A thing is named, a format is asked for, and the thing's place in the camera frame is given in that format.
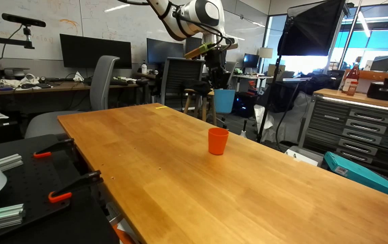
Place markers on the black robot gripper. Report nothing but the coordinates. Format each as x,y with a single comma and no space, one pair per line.
215,57

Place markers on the blue plastic cup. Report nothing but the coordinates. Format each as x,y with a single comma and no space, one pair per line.
225,101

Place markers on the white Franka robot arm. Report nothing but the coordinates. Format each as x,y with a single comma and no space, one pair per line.
189,15

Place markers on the orange plastic cup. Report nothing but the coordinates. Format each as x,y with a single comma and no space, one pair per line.
218,141

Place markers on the grey mesh office chair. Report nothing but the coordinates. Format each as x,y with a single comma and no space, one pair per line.
233,72

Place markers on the wooden stool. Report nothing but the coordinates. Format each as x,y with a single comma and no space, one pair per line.
203,102

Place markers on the monitor with blue screen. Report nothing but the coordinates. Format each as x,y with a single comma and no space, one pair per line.
252,60

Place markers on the narrow black monitor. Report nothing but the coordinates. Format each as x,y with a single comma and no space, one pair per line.
195,44

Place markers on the black light stand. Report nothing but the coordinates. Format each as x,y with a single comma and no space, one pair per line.
269,97

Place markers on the black desktop monitor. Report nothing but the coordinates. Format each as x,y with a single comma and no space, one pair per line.
162,51

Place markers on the small white bottle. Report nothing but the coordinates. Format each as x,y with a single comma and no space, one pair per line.
145,68

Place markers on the black softbox light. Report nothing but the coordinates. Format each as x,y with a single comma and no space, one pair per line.
311,29

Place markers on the white box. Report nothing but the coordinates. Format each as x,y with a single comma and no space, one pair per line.
303,156

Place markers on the large black wide monitor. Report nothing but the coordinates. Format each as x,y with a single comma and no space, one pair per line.
96,51

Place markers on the red bottle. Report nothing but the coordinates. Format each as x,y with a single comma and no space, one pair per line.
351,82

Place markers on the grey drawer cabinet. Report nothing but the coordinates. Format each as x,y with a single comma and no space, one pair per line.
366,131

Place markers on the teal plastic case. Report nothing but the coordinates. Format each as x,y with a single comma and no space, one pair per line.
366,177

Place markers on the brown wooden desk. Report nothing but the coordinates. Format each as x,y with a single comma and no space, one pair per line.
32,93

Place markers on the black mounting board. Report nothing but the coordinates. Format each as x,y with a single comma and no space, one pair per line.
36,190

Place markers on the short aluminium extrusion piece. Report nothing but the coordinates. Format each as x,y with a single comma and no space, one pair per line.
9,162

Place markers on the black stereo camera bar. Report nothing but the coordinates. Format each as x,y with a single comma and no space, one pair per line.
24,19

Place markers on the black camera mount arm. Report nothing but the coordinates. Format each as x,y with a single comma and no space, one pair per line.
5,41

